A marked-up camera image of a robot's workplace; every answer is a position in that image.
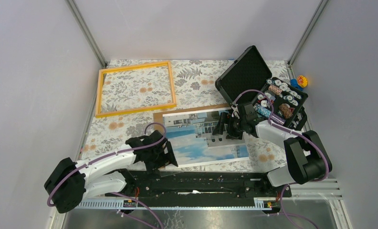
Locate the purple chip stack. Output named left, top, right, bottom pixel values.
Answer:
left=271, top=114, right=286, bottom=125

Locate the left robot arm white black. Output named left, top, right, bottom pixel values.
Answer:
left=44, top=130, right=178, bottom=213

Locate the brown cardboard backing board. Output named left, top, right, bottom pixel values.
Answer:
left=153, top=104, right=230, bottom=124

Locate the floral patterned table mat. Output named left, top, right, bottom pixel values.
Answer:
left=79, top=60, right=286, bottom=172

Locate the purple cable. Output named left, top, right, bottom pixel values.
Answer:
left=46, top=122, right=168, bottom=229
left=231, top=89, right=331, bottom=229

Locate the white slotted cable duct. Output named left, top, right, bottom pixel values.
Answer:
left=76, top=198, right=273, bottom=210

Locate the blue white chip stack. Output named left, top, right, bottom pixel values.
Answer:
left=254, top=104, right=273, bottom=120

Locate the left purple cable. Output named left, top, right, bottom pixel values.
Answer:
left=46, top=122, right=168, bottom=229

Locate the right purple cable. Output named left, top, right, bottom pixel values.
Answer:
left=231, top=89, right=331, bottom=229

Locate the pink patterned chip stack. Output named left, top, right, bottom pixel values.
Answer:
left=268, top=85, right=283, bottom=95

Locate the yellow wooden picture frame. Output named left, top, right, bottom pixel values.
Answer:
left=94, top=61, right=177, bottom=118

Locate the aluminium corner post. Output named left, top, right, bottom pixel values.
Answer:
left=287, top=0, right=330, bottom=67
left=65, top=0, right=107, bottom=68

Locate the yellow orange toy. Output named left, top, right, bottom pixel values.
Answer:
left=296, top=75, right=308, bottom=88

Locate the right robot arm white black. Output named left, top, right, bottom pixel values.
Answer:
left=212, top=103, right=332, bottom=197

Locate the left aluminium corner post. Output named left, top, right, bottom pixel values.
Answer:
left=65, top=0, right=107, bottom=68

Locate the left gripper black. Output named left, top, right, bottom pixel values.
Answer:
left=145, top=141, right=178, bottom=174

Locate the brown chip stack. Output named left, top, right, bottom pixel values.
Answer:
left=278, top=103, right=293, bottom=119

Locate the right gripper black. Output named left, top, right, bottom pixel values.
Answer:
left=212, top=112, right=246, bottom=141

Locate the blue toy piece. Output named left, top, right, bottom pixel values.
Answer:
left=290, top=79, right=300, bottom=90

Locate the black poker chip case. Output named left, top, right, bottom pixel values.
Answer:
left=215, top=45, right=308, bottom=131

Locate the right aluminium corner post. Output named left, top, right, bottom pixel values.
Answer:
left=287, top=0, right=330, bottom=67

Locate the building and sky photo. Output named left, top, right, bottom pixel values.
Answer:
left=163, top=109, right=249, bottom=168

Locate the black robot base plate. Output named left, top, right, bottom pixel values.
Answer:
left=119, top=169, right=283, bottom=202

